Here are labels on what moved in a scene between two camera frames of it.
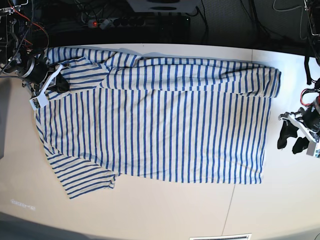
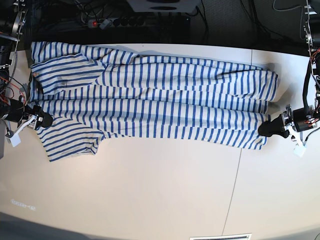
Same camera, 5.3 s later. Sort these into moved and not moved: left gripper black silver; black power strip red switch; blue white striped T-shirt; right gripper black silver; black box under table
Moved: blue white striped T-shirt; left gripper black silver; right gripper black silver
Not moved: black box under table; black power strip red switch
